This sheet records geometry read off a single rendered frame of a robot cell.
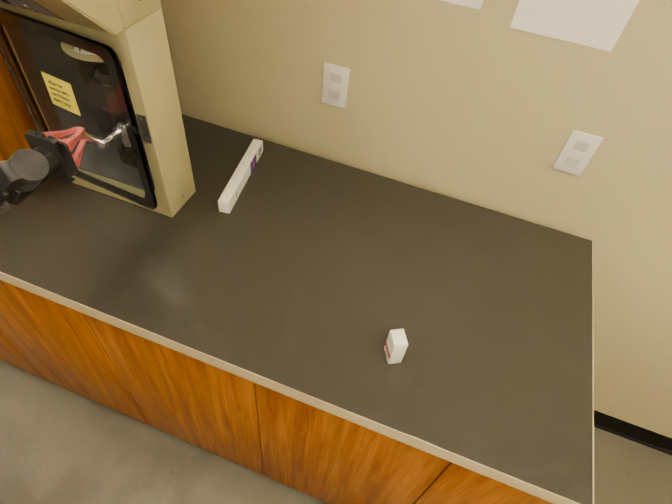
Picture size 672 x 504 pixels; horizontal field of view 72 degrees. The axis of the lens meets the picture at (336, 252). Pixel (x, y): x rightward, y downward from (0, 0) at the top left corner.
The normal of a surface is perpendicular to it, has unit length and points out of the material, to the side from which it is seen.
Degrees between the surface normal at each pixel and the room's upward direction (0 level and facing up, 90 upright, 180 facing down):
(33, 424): 0
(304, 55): 90
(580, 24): 90
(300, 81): 90
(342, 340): 0
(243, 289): 0
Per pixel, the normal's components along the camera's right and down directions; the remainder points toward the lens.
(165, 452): 0.09, -0.65
